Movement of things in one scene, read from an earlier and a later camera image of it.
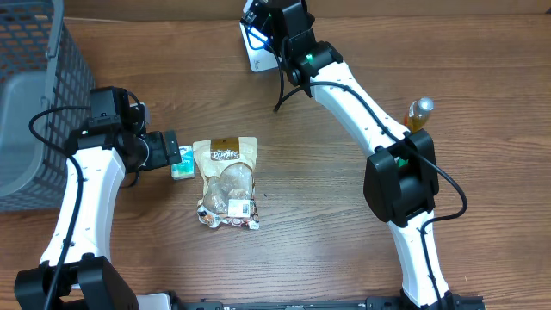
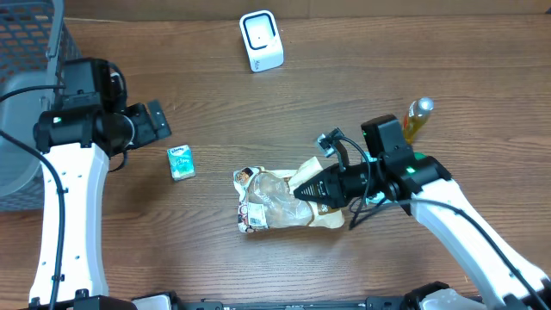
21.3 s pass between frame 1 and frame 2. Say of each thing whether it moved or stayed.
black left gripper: moved
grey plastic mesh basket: stayed
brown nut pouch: moved
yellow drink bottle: stayed
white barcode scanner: stayed
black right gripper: moved
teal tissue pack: stayed
